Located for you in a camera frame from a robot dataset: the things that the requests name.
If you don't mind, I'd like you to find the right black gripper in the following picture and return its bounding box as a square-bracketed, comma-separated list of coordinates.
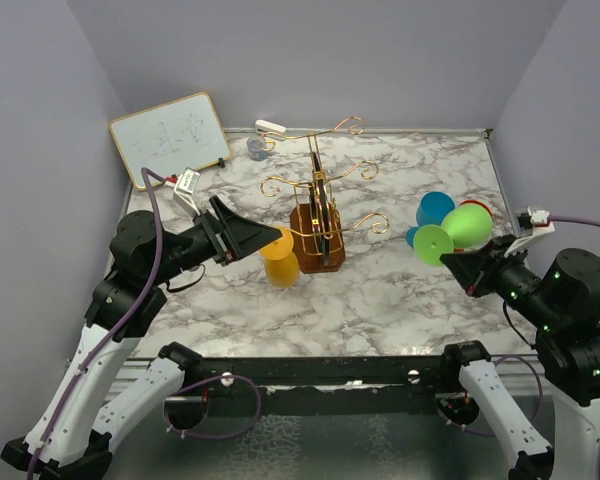
[441, 230, 562, 325]

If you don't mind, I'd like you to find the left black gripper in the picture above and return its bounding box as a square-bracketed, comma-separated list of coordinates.
[151, 194, 284, 284]

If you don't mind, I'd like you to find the green wine glass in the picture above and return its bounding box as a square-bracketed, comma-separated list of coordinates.
[413, 203, 493, 266]

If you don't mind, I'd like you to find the red wine glass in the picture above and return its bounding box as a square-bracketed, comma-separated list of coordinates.
[447, 203, 493, 249]

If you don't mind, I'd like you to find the blue wine glass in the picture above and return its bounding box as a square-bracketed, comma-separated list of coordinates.
[405, 191, 456, 248]

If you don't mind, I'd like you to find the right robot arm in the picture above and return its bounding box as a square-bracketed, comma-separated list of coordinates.
[439, 235, 600, 479]

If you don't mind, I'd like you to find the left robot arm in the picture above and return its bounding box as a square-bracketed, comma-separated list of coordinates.
[0, 196, 282, 479]

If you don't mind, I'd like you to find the yellow wine glass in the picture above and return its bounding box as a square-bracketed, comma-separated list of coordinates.
[259, 227, 300, 288]

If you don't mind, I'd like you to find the white eraser block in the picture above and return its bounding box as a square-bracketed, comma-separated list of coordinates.
[254, 119, 287, 135]

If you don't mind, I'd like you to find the small whiteboard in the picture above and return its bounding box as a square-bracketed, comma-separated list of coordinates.
[108, 92, 232, 191]

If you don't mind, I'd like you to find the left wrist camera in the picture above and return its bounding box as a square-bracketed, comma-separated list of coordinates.
[165, 168, 201, 220]

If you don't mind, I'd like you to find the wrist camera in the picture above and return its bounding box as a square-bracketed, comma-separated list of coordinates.
[165, 168, 201, 220]
[504, 206, 555, 257]

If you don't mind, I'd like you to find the gold wire wine glass rack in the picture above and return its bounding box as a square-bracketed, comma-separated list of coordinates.
[260, 116, 389, 274]

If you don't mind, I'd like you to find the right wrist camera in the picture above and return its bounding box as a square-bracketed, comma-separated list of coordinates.
[504, 206, 555, 257]

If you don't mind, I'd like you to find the black front mounting rail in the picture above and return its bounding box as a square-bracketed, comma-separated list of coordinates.
[149, 342, 501, 416]

